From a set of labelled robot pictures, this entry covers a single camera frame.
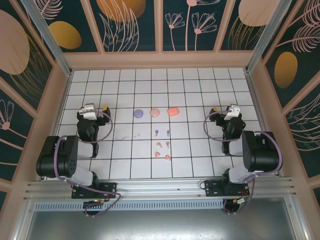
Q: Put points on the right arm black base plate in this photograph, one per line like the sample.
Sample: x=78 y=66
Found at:
x=212 y=190

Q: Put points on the light pink round charging case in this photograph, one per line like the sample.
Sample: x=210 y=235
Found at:
x=154 y=112

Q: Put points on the aluminium mounting rail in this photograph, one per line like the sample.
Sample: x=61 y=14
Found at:
x=160 y=187

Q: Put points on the aluminium side rail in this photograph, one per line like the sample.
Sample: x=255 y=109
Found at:
x=257 y=100

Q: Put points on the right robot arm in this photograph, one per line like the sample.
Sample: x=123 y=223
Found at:
x=262 y=155

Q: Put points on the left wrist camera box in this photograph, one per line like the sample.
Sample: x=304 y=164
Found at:
x=87 y=111

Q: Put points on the aluminium corner post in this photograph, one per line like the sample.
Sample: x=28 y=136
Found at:
x=260 y=47
x=53 y=47

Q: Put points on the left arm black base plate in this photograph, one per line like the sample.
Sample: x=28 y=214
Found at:
x=110 y=187

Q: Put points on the aluminium frame bar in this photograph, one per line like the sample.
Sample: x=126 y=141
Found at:
x=297 y=222
x=25 y=220

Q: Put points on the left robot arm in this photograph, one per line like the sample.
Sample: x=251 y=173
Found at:
x=57 y=160

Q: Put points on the salmon orange rectangular charging case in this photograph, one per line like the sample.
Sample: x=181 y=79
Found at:
x=174 y=111

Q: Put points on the grey metal sheet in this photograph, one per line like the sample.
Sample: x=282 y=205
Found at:
x=160 y=227

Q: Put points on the purple round charging case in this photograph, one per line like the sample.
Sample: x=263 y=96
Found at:
x=138 y=113

